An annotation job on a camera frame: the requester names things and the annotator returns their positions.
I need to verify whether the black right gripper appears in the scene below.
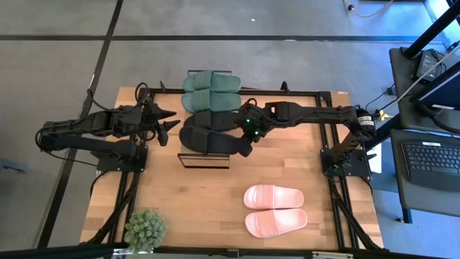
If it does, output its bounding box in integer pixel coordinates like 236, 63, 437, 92
235, 103, 269, 158

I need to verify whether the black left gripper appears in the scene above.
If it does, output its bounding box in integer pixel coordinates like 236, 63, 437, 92
136, 104, 181, 136

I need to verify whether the black rubber slide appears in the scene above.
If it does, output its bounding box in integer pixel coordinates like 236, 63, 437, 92
183, 109, 242, 132
178, 125, 249, 156

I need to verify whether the wooden shelf black metal frame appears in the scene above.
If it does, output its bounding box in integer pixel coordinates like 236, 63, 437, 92
178, 69, 233, 170

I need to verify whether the green rubber slide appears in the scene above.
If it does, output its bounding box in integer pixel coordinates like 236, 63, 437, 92
182, 70, 242, 94
180, 88, 243, 114

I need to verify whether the pink rubber slide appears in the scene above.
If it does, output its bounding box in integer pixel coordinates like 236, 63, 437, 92
244, 207, 308, 239
243, 184, 305, 211

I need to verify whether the small green potted plant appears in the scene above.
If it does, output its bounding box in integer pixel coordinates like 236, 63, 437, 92
124, 209, 168, 253

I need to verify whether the black computer keyboard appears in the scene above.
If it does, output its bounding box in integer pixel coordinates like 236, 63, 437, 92
401, 140, 460, 194

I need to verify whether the dark grey side desk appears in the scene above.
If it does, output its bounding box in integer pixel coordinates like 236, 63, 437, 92
389, 46, 460, 219

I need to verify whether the black power adapter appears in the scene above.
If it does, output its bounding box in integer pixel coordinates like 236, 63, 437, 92
415, 49, 442, 83

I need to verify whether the black computer monitor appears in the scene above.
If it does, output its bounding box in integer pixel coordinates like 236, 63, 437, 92
409, 60, 460, 112

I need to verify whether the thin white rod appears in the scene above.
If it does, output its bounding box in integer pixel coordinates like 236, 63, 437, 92
391, 42, 460, 105

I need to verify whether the tall black pole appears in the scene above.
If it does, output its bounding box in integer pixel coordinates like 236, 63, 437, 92
402, 0, 460, 60

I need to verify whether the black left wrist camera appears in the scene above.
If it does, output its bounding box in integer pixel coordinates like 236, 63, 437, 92
157, 124, 170, 147

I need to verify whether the black metal table frame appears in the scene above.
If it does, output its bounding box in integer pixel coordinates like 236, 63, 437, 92
0, 81, 460, 259

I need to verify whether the yellow floor cable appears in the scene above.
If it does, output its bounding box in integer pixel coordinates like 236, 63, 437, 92
343, 0, 395, 19

